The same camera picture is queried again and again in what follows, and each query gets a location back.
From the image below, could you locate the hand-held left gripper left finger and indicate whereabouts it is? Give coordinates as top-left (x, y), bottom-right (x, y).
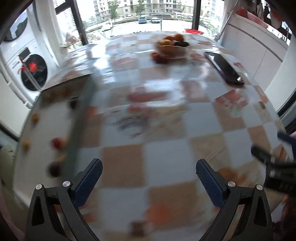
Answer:
top-left (25, 158), bottom-right (103, 241)

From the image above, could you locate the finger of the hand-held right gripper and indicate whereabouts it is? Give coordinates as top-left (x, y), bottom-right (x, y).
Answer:
top-left (251, 144), bottom-right (279, 166)
top-left (277, 131), bottom-right (296, 161)

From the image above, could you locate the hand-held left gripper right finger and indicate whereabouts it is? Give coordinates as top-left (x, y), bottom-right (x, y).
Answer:
top-left (195, 158), bottom-right (273, 241)

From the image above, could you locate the white tray with grey rim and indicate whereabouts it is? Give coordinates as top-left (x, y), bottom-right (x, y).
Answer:
top-left (13, 74), bottom-right (96, 209)

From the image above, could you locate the red apple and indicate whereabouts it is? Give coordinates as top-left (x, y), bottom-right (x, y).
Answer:
top-left (51, 137), bottom-right (66, 151)

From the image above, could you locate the checkered tablecloth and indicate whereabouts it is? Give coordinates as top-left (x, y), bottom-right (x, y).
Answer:
top-left (42, 31), bottom-right (289, 241)

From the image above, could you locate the pale green cushion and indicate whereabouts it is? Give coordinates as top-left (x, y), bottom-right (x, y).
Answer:
top-left (0, 145), bottom-right (16, 186)

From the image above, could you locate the black smartphone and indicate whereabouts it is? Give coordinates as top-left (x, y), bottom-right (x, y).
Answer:
top-left (204, 52), bottom-right (245, 86)

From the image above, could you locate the white cabinet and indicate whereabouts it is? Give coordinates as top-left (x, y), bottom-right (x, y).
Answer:
top-left (222, 13), bottom-right (289, 93)

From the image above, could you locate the hanging red cloth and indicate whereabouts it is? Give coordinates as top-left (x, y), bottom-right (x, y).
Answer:
top-left (271, 9), bottom-right (282, 30)

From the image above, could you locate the pink basin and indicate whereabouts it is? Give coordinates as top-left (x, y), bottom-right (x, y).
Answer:
top-left (246, 10), bottom-right (270, 27)

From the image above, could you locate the white mop pole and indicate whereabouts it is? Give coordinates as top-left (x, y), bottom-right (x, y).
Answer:
top-left (220, 0), bottom-right (240, 35)

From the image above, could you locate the clear glass bowl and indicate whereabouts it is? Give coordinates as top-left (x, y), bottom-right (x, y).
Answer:
top-left (154, 38), bottom-right (191, 59)

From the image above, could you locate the white washing machine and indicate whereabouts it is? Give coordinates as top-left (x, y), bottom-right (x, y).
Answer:
top-left (0, 38), bottom-right (61, 109)

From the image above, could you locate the dried plant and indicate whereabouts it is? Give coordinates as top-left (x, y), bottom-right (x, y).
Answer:
top-left (60, 32), bottom-right (81, 54)

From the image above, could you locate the white dryer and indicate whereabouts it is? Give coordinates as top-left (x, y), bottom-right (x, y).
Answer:
top-left (0, 5), bottom-right (43, 59)

